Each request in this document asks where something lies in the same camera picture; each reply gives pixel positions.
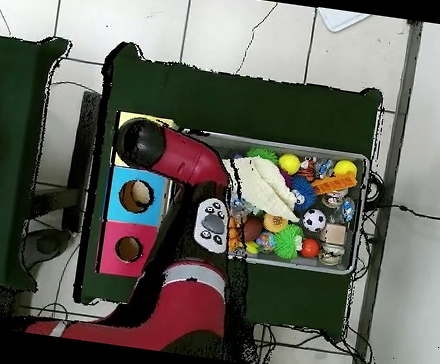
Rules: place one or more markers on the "cream waffle cloth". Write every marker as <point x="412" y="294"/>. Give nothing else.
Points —
<point x="264" y="184"/>

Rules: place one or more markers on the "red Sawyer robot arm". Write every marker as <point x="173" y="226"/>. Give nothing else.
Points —
<point x="190" y="161"/>

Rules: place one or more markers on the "wooden box with three holes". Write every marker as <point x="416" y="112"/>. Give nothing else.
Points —
<point x="119" y="180"/>

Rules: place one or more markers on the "silver mesh bin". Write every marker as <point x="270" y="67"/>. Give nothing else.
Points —
<point x="313" y="267"/>

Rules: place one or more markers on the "green spiky ball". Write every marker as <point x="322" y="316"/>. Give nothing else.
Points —
<point x="287" y="241"/>
<point x="262" y="153"/>

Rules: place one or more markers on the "toy burger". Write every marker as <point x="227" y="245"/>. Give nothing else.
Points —
<point x="275" y="223"/>

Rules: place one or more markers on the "plain yellow ball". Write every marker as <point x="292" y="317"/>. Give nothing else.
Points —
<point x="289" y="163"/>

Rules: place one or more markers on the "dark green table cloth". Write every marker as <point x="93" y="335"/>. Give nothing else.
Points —
<point x="235" y="103"/>

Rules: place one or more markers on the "blue spiky ball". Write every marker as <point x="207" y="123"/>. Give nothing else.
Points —
<point x="303" y="193"/>

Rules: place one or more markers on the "black and white soccer ball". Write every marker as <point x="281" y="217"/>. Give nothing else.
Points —
<point x="314" y="220"/>

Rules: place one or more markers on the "plain orange ball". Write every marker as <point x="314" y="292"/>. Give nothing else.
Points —
<point x="309" y="248"/>

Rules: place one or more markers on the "orange toy brick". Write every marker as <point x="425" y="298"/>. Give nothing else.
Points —
<point x="333" y="182"/>

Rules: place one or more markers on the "wooden cube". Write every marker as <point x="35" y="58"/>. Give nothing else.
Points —
<point x="334" y="233"/>

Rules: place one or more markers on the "yellow smiley ball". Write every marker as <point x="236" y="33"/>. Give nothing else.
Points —
<point x="345" y="168"/>

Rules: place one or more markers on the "white tray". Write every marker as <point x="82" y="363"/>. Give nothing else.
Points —
<point x="339" y="20"/>

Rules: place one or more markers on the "neighbouring green cloth table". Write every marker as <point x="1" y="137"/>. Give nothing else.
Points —
<point x="13" y="161"/>

